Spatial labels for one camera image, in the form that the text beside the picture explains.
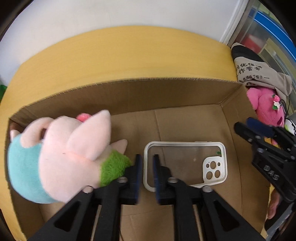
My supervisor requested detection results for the pig plush toy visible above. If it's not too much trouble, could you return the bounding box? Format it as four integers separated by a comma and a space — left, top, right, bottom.
7, 110, 132, 204

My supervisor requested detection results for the green table cloth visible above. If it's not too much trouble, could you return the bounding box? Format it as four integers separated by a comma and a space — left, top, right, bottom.
0, 84, 7, 102

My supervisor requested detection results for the white panda plush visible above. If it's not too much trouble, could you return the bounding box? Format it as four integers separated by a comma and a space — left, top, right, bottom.
284, 117, 296, 136

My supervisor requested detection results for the pink plush toy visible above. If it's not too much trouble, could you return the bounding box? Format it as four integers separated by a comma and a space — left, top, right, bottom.
247, 87, 285, 127

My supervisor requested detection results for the operator hand on gripper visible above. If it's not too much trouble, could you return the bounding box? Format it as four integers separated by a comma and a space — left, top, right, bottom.
267, 189, 281, 219

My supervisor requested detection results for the brown cardboard box tray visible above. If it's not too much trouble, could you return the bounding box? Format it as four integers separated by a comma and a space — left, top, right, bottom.
1, 79, 269, 231

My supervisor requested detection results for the blue banner with characters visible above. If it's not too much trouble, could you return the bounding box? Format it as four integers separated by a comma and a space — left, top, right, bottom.
249, 8, 295, 61

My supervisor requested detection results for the white clear phone case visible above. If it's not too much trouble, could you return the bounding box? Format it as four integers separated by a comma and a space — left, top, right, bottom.
143, 141, 228, 192

